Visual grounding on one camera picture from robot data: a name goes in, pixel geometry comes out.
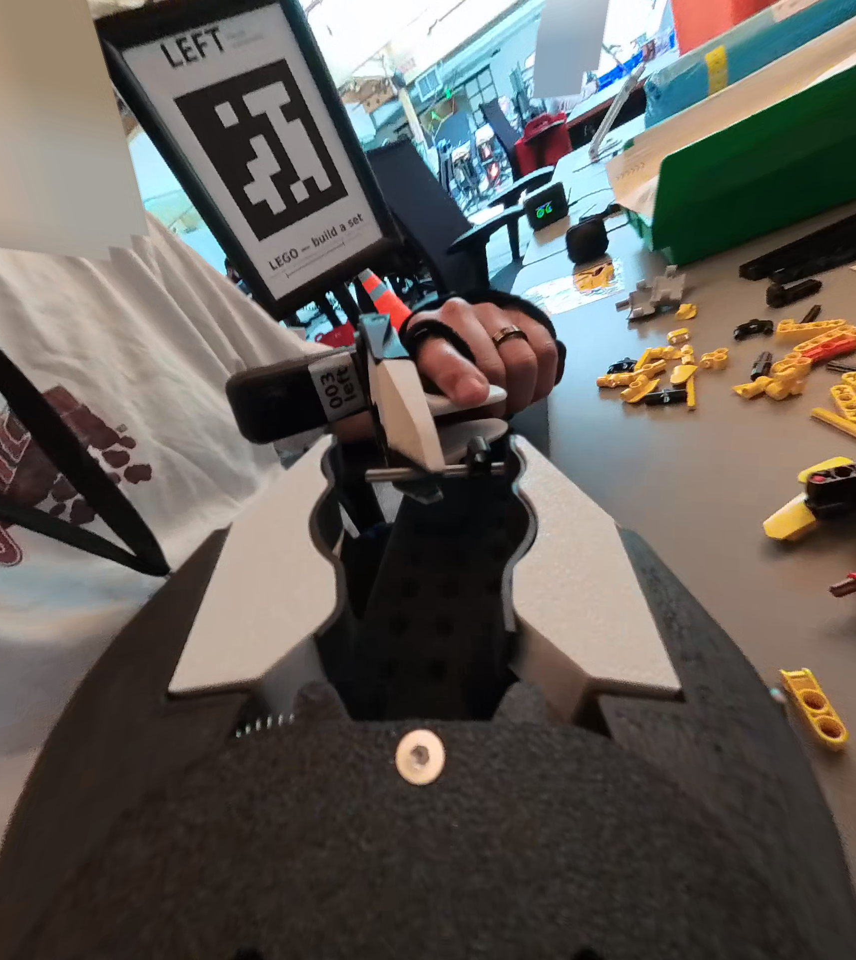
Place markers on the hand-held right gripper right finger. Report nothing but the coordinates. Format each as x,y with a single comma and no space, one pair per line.
593,600

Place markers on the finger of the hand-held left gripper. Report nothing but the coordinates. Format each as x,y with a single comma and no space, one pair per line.
422,489
409,412

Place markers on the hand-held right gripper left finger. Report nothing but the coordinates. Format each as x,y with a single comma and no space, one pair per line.
263,592

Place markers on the grey lego axle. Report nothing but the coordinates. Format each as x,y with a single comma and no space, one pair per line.
413,474

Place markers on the yellow lego connector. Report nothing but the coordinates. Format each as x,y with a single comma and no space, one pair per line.
816,709

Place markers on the grey lego panel piece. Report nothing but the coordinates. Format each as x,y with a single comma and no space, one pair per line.
652,296

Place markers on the scattered yellow lego pieces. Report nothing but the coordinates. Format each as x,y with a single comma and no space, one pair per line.
810,360

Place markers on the short black lego beam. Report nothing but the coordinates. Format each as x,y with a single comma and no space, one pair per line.
793,292

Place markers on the person's left hand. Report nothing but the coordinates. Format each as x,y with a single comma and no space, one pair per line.
488,367

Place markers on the black perforated chair back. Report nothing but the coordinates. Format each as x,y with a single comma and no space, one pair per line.
435,600

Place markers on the orange traffic cone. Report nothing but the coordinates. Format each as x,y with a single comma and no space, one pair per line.
386,300

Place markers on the clear bag with yellow pieces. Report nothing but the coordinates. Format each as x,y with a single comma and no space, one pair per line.
585,281

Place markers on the small black device green display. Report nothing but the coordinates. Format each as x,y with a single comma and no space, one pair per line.
545,206

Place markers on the small black round device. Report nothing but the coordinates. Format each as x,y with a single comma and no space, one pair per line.
587,240

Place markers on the black framed marker sign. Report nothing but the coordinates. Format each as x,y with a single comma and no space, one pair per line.
248,150

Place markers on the red backpack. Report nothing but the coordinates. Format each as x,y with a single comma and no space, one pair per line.
544,146

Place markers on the flat white paper bag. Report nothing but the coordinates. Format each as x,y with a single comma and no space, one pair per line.
645,165

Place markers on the white desk lamp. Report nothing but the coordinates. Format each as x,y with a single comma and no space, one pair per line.
611,120

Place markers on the green plastic bin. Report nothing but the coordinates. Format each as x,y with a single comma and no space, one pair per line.
787,172

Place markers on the blue wrapped package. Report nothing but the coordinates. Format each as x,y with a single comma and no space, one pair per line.
735,60

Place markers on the red carrying case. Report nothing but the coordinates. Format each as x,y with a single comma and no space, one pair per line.
720,19

